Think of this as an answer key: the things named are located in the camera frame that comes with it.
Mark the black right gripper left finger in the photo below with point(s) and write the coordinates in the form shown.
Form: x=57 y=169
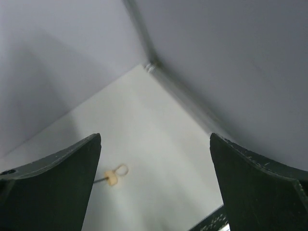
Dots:
x=52 y=193

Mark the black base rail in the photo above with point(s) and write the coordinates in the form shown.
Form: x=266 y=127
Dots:
x=216 y=221

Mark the beige folding umbrella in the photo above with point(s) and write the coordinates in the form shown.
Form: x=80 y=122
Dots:
x=112 y=176

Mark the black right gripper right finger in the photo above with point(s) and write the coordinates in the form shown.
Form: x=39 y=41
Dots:
x=259 y=194

